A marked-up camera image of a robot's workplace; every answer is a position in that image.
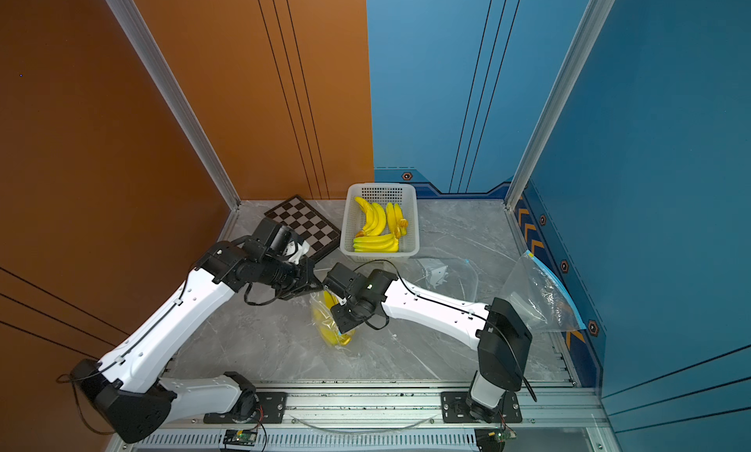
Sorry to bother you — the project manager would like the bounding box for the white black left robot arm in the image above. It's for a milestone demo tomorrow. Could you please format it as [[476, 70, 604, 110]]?
[[56, 218, 322, 443]]

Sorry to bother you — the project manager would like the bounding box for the green circuit board right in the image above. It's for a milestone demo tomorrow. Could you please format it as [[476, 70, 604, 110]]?
[[488, 430, 517, 444]]

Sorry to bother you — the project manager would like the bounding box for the white perforated plastic basket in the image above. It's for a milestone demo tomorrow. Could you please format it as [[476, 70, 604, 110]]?
[[340, 183, 420, 262]]

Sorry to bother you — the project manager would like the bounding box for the small yellow banana bunch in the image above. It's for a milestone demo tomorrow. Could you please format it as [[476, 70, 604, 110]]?
[[310, 290, 354, 348]]

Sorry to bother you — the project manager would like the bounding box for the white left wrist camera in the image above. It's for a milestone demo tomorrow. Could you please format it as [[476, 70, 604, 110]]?
[[285, 241, 310, 265]]

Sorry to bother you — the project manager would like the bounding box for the black white chessboard box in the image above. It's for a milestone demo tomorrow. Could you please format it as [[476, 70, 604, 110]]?
[[264, 195, 341, 262]]

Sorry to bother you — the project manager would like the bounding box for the clear zip bag blue seal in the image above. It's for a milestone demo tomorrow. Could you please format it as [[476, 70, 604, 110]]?
[[501, 250, 586, 335]]

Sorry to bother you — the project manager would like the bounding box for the green circuit board left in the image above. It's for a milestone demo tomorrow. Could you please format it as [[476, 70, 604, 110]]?
[[222, 429, 260, 451]]

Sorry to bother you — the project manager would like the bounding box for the clear zip bag white seal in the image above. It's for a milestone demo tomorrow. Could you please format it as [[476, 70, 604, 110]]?
[[307, 286, 359, 350]]

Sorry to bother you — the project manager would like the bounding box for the green circuit board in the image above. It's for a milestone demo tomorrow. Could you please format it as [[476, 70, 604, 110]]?
[[488, 430, 517, 444], [222, 429, 260, 451]]

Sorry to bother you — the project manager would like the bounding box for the aluminium corner post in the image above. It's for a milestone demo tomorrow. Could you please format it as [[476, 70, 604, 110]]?
[[505, 0, 616, 211], [105, 0, 242, 211]]

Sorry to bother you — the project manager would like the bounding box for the aluminium corner post left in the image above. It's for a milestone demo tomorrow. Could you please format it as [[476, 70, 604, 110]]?
[[105, 0, 242, 211]]

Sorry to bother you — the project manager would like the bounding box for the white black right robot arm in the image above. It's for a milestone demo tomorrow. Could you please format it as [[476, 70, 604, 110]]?
[[324, 263, 537, 423]]

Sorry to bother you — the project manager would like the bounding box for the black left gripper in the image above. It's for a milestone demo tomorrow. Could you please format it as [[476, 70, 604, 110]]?
[[261, 255, 326, 299]]

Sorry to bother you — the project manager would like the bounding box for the aluminium front rail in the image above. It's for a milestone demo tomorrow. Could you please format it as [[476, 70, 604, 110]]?
[[107, 382, 620, 451]]

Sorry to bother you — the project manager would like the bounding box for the yellow green banana bunch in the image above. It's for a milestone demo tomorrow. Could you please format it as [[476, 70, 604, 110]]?
[[385, 203, 409, 239]]

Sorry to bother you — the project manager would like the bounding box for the aluminium corner post right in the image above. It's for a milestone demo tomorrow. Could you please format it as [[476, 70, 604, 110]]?
[[505, 0, 616, 211]]

